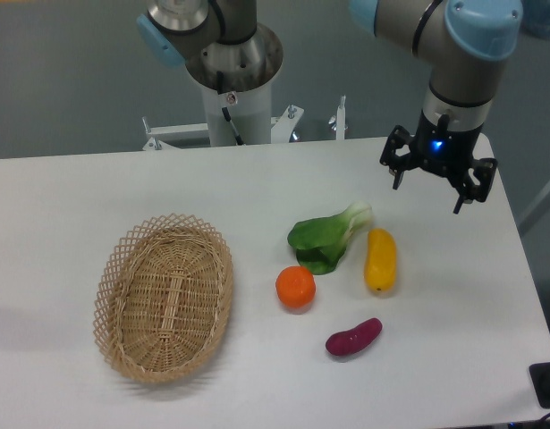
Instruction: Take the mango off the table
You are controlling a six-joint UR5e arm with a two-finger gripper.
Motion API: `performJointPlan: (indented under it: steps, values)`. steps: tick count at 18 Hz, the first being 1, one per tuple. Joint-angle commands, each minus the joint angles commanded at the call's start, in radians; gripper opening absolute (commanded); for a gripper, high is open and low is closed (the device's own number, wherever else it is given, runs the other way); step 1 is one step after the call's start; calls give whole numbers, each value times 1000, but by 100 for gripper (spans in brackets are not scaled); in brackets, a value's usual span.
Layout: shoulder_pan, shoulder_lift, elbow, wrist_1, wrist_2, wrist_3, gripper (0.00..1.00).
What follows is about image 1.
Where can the orange tangerine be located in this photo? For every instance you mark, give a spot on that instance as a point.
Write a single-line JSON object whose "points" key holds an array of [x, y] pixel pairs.
{"points": [[295, 286]]}

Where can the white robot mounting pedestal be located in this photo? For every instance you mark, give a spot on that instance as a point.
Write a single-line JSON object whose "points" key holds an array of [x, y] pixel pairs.
{"points": [[232, 119]]}

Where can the purple sweet potato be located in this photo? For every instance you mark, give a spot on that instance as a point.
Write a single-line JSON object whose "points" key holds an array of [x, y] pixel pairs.
{"points": [[350, 342]]}

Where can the yellow mango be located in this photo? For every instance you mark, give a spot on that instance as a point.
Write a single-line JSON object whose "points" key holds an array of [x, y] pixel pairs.
{"points": [[380, 267]]}

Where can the woven wicker basket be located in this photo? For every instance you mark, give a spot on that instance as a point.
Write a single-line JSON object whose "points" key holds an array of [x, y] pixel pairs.
{"points": [[164, 299]]}

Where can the black device at table edge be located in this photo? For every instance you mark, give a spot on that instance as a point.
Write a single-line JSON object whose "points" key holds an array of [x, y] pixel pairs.
{"points": [[540, 377]]}

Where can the green bok choy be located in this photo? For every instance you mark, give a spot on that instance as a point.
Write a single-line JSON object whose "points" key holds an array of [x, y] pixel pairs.
{"points": [[320, 243]]}

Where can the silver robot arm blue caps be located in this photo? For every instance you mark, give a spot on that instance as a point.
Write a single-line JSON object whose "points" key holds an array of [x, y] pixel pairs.
{"points": [[234, 59]]}

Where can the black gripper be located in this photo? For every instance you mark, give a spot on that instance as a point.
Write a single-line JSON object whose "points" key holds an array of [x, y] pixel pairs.
{"points": [[445, 153]]}

